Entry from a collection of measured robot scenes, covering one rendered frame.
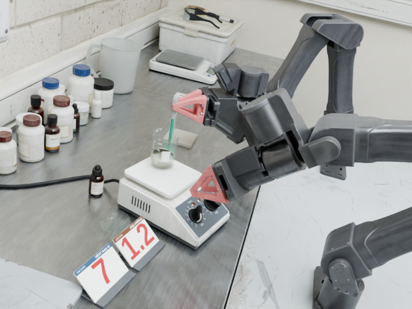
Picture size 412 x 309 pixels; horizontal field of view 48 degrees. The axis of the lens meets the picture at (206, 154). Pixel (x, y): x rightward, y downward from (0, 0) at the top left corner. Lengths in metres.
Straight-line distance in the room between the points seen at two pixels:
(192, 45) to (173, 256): 1.24
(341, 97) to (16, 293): 0.88
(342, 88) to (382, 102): 1.14
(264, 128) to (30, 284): 0.43
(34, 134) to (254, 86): 0.51
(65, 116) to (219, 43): 0.94
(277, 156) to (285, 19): 1.61
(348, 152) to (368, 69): 1.66
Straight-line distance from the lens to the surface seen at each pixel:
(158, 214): 0.89
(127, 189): 0.92
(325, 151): 0.66
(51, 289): 0.78
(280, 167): 0.70
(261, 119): 0.68
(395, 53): 2.31
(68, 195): 0.99
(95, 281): 0.78
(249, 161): 0.71
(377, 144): 0.67
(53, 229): 0.90
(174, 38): 1.98
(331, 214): 1.12
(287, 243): 0.97
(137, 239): 0.85
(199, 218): 0.87
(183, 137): 1.26
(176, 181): 0.91
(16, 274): 0.81
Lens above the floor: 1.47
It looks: 28 degrees down
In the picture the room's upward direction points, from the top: 12 degrees clockwise
